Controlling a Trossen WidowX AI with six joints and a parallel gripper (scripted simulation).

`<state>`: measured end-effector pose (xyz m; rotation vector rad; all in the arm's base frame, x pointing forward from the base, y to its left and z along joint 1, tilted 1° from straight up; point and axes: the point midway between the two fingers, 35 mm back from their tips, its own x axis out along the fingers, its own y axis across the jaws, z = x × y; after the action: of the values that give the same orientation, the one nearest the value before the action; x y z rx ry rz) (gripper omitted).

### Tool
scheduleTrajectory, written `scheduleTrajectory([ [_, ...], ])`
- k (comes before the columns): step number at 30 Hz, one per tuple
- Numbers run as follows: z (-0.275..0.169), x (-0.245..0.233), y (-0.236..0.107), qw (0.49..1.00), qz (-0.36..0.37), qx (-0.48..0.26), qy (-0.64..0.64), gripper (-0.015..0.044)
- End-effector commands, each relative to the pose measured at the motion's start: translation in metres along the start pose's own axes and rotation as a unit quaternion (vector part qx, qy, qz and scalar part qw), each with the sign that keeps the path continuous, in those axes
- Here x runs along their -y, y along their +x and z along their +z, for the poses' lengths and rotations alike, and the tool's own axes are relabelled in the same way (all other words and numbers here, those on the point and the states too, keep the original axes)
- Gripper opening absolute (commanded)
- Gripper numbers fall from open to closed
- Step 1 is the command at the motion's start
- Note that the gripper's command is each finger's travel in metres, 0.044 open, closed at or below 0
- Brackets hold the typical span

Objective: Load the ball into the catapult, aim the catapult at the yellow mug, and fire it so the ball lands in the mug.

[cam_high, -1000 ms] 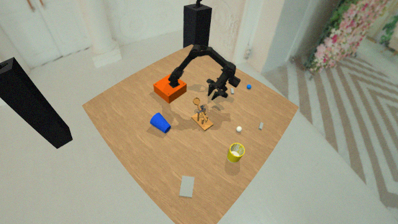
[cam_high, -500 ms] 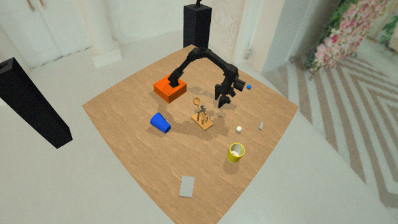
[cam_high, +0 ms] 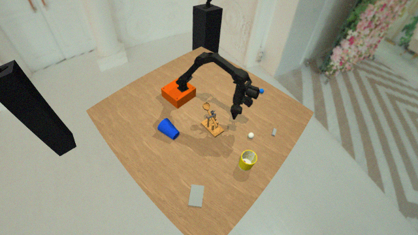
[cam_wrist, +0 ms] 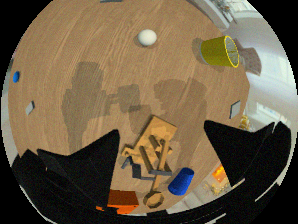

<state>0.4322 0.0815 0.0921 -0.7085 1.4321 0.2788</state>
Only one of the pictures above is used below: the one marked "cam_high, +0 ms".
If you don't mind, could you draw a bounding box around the yellow cylinder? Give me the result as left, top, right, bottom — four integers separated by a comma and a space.
238, 150, 257, 171

